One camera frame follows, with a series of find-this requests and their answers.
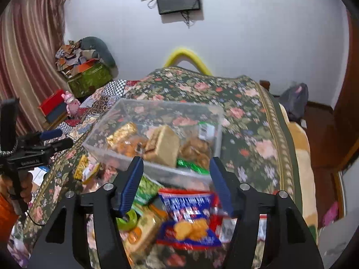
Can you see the brown cookie packet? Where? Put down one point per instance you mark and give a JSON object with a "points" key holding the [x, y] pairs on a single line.
{"points": [[196, 150]]}

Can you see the gold wrapped snack packet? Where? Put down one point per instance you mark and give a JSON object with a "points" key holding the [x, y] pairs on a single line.
{"points": [[122, 133]]}

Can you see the person's left forearm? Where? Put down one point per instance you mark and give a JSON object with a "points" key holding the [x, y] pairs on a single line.
{"points": [[6, 218]]}

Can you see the blue white box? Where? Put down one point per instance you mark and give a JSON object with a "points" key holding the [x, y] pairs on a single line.
{"points": [[40, 175]]}

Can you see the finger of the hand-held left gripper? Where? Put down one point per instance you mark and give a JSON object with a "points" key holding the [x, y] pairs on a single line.
{"points": [[60, 145], [52, 134]]}

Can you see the dark grey pillow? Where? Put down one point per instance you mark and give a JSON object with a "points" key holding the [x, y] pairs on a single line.
{"points": [[98, 47]]}

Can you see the pink plush toy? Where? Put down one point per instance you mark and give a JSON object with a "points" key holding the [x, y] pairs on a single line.
{"points": [[71, 103]]}

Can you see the pink cloth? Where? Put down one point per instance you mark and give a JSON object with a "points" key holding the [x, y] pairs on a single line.
{"points": [[331, 214]]}

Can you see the orange green biscuit packet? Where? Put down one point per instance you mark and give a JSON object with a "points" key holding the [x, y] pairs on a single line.
{"points": [[144, 229]]}

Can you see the pile of patterned cloth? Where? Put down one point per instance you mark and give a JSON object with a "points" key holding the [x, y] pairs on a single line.
{"points": [[67, 56]]}

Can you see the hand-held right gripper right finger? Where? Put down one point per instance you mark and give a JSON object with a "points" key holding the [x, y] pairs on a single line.
{"points": [[221, 183]]}

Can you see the checkered patchwork quilt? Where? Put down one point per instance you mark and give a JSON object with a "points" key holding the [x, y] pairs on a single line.
{"points": [[112, 88]]}

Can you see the orange box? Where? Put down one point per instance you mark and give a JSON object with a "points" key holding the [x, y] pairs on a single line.
{"points": [[85, 65]]}

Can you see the orange cookie packet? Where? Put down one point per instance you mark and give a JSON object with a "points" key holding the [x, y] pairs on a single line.
{"points": [[130, 145]]}

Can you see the green patterned box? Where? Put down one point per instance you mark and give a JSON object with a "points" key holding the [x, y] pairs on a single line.
{"points": [[89, 80]]}

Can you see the striped pink curtain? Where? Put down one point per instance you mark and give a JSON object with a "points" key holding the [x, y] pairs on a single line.
{"points": [[28, 47]]}

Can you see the shiny green wrapper packet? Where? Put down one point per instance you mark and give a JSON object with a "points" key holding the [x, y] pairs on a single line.
{"points": [[192, 166]]}

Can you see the clear plastic container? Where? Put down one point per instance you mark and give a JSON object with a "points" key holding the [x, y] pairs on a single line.
{"points": [[157, 108]]}

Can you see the yellow hoop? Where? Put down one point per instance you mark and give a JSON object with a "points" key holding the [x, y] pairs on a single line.
{"points": [[182, 52]]}

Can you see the white yellow snack packet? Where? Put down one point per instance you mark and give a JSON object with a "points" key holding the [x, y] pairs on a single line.
{"points": [[92, 172]]}

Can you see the blue red cracker packet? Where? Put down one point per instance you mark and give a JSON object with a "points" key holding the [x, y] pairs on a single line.
{"points": [[188, 218]]}

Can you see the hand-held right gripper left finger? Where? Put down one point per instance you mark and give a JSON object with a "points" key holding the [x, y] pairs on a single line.
{"points": [[129, 186]]}

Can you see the red box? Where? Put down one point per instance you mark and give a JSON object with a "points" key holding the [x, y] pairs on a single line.
{"points": [[52, 101]]}

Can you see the green pea snack packet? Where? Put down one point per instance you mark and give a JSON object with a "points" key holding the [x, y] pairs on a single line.
{"points": [[147, 190]]}

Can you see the person's left hand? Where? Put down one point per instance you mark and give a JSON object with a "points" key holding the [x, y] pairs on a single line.
{"points": [[25, 186]]}

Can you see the beige fleece blanket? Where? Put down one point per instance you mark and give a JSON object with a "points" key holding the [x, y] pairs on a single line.
{"points": [[303, 151]]}

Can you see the beige wafer packet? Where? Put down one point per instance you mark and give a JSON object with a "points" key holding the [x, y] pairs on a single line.
{"points": [[164, 145]]}

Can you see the red white snack packet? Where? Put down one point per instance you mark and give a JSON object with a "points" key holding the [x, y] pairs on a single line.
{"points": [[253, 227]]}

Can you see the grey bag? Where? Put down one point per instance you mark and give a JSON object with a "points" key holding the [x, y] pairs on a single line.
{"points": [[294, 101]]}

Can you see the white green label packet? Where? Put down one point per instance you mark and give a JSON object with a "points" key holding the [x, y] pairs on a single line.
{"points": [[207, 130]]}

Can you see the wooden wardrobe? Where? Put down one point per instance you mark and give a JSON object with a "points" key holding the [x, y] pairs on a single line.
{"points": [[349, 103]]}

